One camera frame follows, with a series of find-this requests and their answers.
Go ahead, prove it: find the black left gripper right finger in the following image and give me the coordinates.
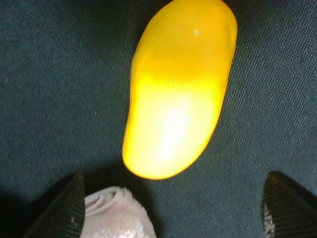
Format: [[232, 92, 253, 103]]
[[261, 171, 317, 238]]

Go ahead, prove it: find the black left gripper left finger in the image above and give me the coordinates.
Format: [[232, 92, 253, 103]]
[[24, 175, 85, 238]]

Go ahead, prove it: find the yellow mango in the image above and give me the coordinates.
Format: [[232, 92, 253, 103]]
[[122, 0, 238, 179]]

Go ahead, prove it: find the pink rolled towel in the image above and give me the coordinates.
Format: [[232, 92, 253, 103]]
[[81, 186, 156, 238]]

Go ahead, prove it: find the black tablecloth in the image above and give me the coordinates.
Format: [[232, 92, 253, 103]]
[[0, 0, 317, 238]]

